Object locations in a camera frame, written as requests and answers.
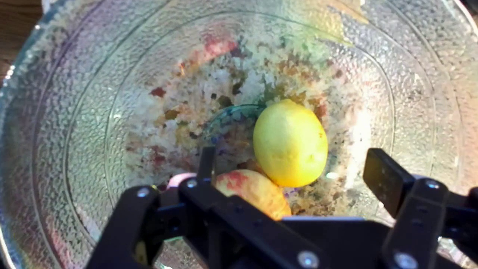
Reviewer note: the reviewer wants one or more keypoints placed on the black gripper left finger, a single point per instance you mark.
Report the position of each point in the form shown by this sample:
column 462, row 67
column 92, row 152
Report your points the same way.
column 226, row 231

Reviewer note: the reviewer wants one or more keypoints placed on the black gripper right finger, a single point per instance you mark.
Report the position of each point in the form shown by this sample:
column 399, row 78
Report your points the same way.
column 425, row 211

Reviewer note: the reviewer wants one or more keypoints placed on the yellow lemon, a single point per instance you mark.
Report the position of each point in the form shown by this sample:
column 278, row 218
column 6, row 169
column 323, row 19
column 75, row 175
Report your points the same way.
column 290, row 143

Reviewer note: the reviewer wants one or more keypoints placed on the clear glass bowl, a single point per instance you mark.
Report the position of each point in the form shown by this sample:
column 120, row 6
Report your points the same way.
column 108, row 94

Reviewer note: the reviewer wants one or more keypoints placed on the red yellow apple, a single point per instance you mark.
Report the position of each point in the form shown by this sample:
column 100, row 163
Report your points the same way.
column 257, row 190

